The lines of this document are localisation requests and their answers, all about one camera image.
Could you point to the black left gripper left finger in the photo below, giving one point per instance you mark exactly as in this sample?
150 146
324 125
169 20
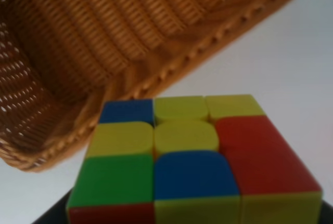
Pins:
57 214

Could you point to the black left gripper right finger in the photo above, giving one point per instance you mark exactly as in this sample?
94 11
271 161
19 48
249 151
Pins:
326 213

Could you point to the multicolour puzzle cube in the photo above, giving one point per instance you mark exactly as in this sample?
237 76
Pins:
213 159

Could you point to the orange wicker basket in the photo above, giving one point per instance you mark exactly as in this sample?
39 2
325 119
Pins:
61 60

